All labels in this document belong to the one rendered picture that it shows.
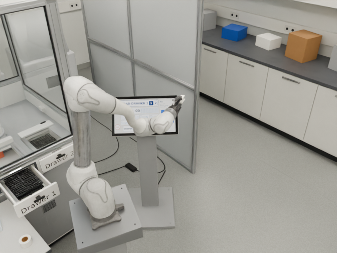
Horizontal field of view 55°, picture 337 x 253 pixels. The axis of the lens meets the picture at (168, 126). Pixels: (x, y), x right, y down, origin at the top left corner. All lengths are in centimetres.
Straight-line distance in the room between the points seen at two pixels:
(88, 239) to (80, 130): 64
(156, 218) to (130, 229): 113
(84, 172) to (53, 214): 95
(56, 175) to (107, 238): 86
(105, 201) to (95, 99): 62
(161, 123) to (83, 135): 47
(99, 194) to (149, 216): 131
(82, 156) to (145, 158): 95
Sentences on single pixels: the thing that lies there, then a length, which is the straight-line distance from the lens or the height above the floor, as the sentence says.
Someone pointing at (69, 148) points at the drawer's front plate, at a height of 91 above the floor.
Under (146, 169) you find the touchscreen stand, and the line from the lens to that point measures 289.
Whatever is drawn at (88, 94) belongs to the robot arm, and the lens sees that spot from 162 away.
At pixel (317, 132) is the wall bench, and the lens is 403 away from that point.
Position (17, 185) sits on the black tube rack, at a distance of 246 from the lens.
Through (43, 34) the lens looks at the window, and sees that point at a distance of 223.
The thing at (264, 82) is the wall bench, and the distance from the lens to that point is 415.
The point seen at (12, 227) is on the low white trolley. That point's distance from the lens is 236.
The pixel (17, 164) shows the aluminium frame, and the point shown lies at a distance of 246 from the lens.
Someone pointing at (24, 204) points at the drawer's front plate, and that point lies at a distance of 227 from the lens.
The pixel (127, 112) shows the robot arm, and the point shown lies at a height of 150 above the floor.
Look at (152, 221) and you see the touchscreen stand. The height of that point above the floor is 3.
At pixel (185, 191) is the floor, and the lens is 341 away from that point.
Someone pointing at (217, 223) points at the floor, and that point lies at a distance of 316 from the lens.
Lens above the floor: 243
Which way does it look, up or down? 34 degrees down
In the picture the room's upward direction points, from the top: 1 degrees counter-clockwise
